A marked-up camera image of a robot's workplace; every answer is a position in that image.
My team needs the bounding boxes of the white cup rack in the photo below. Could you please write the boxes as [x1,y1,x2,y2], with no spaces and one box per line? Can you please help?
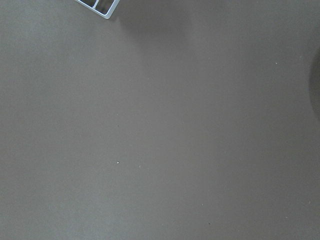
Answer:
[75,0,120,20]

